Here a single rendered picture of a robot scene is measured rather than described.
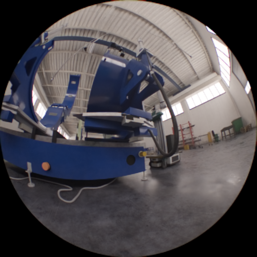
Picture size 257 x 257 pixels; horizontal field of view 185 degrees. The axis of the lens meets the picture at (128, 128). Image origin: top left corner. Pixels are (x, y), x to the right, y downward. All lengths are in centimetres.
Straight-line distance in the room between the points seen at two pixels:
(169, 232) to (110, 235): 31
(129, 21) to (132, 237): 835
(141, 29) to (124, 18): 163
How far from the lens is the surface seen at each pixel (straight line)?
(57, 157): 100
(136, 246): 53
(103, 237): 58
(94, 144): 99
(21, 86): 152
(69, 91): 605
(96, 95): 125
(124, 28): 781
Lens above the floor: 49
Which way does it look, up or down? 17 degrees up
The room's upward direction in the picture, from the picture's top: 3 degrees counter-clockwise
